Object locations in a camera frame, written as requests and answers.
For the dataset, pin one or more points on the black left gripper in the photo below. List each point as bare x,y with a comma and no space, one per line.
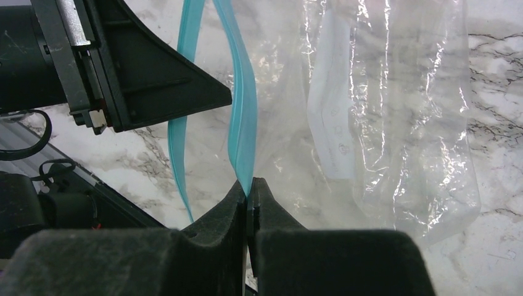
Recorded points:
46,60

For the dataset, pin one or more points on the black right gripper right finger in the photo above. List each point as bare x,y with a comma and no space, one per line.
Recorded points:
289,259

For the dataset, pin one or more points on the clear zip top bag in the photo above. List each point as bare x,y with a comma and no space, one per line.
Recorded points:
355,112

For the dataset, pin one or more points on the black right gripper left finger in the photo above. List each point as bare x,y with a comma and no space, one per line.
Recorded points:
205,258

